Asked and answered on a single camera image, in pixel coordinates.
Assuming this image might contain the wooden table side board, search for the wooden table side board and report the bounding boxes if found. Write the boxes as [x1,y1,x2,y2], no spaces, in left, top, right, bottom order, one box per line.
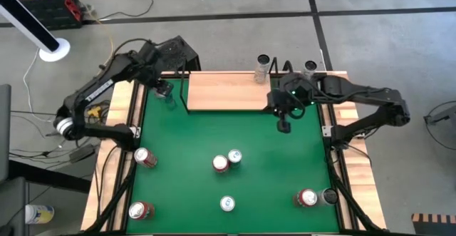
[318,71,388,230]
[81,80,143,232]

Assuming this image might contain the white Celsius can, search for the white Celsius can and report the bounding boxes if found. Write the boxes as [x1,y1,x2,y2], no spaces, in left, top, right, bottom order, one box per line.
[254,53,271,85]
[302,60,318,79]

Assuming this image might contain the orange black striped board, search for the orange black striped board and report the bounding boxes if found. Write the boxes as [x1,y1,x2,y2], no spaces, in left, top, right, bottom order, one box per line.
[411,212,456,226]

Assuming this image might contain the green table mat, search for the green table mat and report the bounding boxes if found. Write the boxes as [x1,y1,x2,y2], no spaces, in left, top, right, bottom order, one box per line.
[125,77,341,235]

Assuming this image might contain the yellow connector plug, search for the yellow connector plug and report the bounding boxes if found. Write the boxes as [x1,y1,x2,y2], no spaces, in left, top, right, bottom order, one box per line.
[87,104,103,118]

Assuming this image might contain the black perforated metal box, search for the black perforated metal box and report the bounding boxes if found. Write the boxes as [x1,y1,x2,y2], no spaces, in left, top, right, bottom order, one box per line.
[156,35,202,73]

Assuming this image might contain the dark can bottom right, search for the dark can bottom right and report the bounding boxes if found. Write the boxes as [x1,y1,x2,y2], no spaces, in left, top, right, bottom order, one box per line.
[316,188,339,207]

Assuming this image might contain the blue silver Red Bull can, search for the blue silver Red Bull can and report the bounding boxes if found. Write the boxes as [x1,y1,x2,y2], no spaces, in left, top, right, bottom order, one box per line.
[219,195,237,213]
[227,148,244,168]

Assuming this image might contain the dark grey panel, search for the dark grey panel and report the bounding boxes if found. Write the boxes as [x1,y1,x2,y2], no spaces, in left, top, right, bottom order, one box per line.
[0,83,12,183]

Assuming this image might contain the white yellow canister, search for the white yellow canister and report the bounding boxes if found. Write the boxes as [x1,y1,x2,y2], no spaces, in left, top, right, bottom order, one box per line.
[24,204,56,225]

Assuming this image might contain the white floor stand round base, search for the white floor stand round base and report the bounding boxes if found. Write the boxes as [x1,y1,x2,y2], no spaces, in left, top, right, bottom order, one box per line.
[0,0,71,63]

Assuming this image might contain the black case red latches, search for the black case red latches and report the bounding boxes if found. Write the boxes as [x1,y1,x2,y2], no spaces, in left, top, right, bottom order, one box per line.
[1,0,83,30]

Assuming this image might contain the black floor bar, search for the black floor bar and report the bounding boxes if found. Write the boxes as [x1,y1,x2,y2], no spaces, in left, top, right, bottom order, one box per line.
[7,159,92,194]

